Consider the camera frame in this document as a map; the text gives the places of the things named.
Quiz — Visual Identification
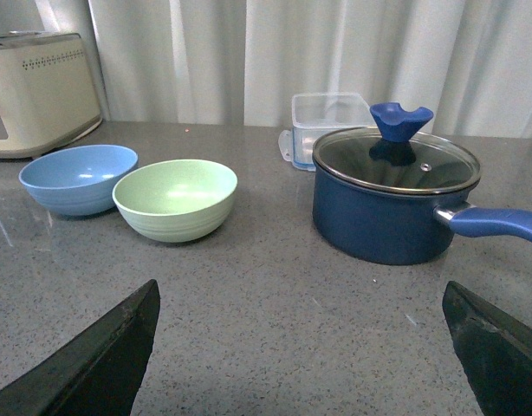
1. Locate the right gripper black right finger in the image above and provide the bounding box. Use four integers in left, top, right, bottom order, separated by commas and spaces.
442, 281, 532, 415

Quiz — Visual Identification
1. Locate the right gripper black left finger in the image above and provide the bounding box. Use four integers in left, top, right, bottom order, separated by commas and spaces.
0, 279, 159, 415

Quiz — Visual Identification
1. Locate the green bowl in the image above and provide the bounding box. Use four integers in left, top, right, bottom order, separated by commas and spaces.
113, 159, 238, 243

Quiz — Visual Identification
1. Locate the blue bowl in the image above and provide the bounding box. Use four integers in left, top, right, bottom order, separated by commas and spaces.
18, 145, 139, 216

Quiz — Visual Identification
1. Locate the blue saucepan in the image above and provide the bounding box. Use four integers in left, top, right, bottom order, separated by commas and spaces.
313, 168, 532, 265

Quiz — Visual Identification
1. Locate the glass lid blue knob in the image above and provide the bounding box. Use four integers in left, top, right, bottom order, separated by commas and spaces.
313, 102, 481, 195

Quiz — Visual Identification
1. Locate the cream two-slot toaster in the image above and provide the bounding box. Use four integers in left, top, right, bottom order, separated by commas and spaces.
0, 31, 102, 159

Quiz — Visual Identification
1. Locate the white curtain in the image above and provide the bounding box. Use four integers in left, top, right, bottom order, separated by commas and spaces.
0, 1, 532, 139

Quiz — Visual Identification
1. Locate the clear plastic food container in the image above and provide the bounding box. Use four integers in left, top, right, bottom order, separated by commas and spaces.
278, 92, 375, 172

